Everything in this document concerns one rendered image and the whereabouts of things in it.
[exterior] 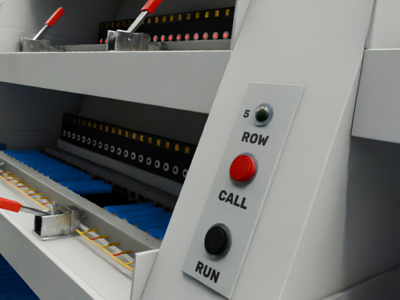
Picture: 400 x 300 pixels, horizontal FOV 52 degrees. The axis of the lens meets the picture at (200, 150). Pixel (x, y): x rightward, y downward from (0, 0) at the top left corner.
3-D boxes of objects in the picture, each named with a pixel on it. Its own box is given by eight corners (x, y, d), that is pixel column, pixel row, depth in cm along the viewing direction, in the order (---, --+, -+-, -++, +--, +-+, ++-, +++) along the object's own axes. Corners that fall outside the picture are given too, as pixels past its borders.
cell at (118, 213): (165, 224, 48) (116, 231, 43) (156, 219, 49) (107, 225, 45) (166, 209, 48) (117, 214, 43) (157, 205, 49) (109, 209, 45)
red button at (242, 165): (245, 184, 23) (255, 156, 23) (224, 177, 24) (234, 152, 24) (255, 188, 23) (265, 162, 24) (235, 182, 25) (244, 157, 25)
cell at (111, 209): (155, 219, 49) (106, 225, 45) (146, 215, 51) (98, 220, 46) (156, 204, 49) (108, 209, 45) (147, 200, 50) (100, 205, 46)
